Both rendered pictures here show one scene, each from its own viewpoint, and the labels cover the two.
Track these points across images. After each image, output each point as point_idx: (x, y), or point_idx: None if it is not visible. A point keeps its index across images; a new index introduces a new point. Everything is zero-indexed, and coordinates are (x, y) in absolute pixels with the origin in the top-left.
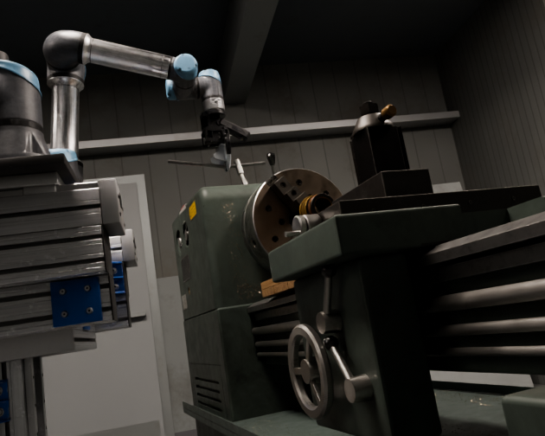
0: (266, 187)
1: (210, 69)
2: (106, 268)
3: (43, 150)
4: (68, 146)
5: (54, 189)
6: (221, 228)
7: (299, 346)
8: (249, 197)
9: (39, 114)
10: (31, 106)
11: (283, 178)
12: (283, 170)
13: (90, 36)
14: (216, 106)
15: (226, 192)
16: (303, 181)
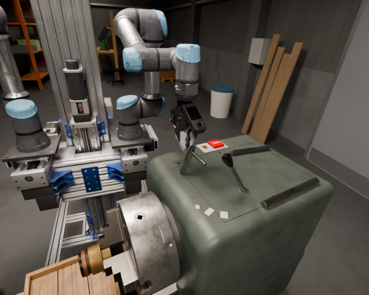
0: (116, 204)
1: (178, 46)
2: (25, 199)
3: (21, 146)
4: (145, 89)
5: (19, 164)
6: (149, 191)
7: None
8: (157, 189)
9: (20, 129)
10: (15, 126)
11: (106, 214)
12: (119, 206)
13: (119, 20)
14: (176, 93)
15: (152, 173)
16: (125, 227)
